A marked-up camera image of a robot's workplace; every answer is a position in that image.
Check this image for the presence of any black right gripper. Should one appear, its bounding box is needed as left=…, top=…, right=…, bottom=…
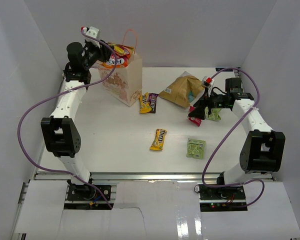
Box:
left=188, top=87, right=230, bottom=120

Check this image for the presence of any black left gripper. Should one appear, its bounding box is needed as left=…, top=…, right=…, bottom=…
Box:
left=82, top=40, right=115, bottom=70

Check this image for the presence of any red snack packet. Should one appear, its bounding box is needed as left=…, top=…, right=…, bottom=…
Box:
left=187, top=106, right=202, bottom=127

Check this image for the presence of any green snack packet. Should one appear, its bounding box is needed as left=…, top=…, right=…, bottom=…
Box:
left=205, top=108, right=221, bottom=121
left=186, top=138, right=206, bottom=160

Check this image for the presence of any orange Fox's candy bag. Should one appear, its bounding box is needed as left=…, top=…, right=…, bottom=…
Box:
left=101, top=42, right=135, bottom=69

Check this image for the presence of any brown M&M's pack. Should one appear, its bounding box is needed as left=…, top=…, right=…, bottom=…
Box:
left=148, top=93, right=158, bottom=114

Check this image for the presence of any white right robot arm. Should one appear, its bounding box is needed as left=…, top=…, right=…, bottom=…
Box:
left=188, top=77, right=286, bottom=200

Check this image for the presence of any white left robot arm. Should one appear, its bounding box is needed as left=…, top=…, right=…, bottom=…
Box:
left=40, top=41, right=111, bottom=182

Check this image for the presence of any cream paper gift bag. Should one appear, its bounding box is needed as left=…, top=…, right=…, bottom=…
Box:
left=96, top=29, right=143, bottom=107

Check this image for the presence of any brown padded mailer envelope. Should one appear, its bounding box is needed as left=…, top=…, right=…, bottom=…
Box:
left=158, top=71, right=205, bottom=108

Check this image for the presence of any yellow M&M's pack lower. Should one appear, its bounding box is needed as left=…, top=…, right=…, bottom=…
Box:
left=149, top=128, right=167, bottom=151

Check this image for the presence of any yellow m&m's pack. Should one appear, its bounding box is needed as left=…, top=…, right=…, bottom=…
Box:
left=149, top=128, right=167, bottom=151
left=139, top=92, right=152, bottom=114

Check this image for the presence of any yellow M&M's pack upper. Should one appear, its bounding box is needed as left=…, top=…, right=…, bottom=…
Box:
left=139, top=92, right=152, bottom=114

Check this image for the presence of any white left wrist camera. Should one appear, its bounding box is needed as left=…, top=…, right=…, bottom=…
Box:
left=80, top=26, right=101, bottom=48

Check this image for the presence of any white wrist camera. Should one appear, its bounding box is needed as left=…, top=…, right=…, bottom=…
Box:
left=80, top=26, right=101, bottom=48
left=201, top=76, right=215, bottom=97

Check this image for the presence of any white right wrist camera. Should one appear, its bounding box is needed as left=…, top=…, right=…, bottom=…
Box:
left=201, top=76, right=215, bottom=97

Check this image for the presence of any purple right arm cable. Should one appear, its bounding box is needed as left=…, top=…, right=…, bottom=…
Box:
left=198, top=67, right=266, bottom=209

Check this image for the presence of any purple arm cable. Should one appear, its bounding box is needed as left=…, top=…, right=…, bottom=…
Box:
left=17, top=27, right=119, bottom=210
left=198, top=67, right=266, bottom=209

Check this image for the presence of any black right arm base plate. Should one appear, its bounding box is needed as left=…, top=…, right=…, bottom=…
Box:
left=193, top=184, right=248, bottom=213

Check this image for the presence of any aluminium front rail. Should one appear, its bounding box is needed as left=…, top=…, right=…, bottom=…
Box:
left=17, top=171, right=276, bottom=186

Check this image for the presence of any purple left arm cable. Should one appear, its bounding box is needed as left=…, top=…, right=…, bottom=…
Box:
left=17, top=27, right=119, bottom=210

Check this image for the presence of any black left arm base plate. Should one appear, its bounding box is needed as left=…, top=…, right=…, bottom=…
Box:
left=66, top=184, right=112, bottom=203

